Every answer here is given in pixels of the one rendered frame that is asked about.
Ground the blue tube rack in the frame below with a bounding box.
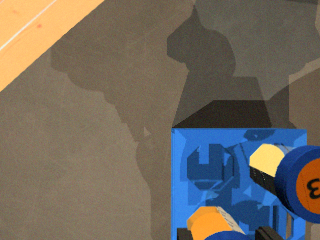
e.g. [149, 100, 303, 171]
[171, 128, 307, 240]

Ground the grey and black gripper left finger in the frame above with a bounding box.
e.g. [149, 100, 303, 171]
[177, 228, 194, 240]

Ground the clear conical tube with yellow liquid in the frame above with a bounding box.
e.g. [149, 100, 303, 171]
[249, 144, 320, 224]

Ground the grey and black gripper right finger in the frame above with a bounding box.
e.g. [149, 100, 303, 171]
[255, 226, 284, 240]

